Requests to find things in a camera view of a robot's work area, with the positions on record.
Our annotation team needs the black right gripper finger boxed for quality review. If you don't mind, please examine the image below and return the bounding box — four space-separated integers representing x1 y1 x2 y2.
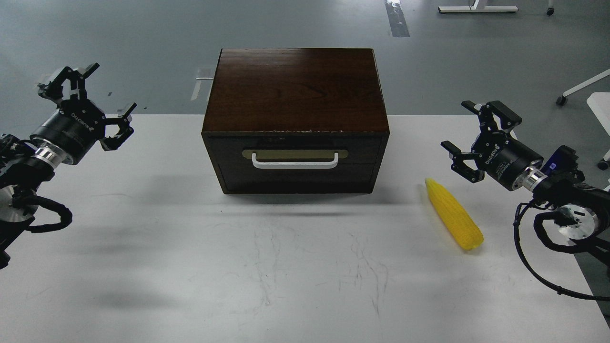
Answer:
460 100 522 135
440 141 485 184

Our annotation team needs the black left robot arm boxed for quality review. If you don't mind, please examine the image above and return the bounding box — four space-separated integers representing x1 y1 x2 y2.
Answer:
0 63 136 268

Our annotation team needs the white desk leg base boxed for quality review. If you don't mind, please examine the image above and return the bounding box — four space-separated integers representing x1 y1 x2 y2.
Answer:
437 0 519 14

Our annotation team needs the white chair leg with caster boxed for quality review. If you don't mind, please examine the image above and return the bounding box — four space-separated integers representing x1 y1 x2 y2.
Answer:
555 68 610 106

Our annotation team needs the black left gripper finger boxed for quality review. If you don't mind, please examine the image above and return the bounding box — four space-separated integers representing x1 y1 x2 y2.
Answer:
100 102 137 151
38 62 101 103

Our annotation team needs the yellow corn cob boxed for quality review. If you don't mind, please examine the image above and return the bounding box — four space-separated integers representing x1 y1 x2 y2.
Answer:
425 178 484 251

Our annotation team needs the wooden drawer with white handle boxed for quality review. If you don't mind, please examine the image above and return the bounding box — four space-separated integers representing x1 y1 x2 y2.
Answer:
207 136 387 194

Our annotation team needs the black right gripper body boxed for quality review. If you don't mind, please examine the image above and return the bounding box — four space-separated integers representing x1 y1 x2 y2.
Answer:
471 131 543 191

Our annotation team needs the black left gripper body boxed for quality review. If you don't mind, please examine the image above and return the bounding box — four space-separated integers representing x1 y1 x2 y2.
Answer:
29 99 105 165

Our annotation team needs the dark wooden drawer cabinet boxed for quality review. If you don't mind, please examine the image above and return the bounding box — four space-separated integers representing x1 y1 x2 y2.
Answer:
201 48 390 193

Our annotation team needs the white side table edge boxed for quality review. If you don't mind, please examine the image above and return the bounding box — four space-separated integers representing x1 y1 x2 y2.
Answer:
587 91 610 171

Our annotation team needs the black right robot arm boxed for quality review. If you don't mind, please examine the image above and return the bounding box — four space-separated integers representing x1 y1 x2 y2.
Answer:
441 101 609 265

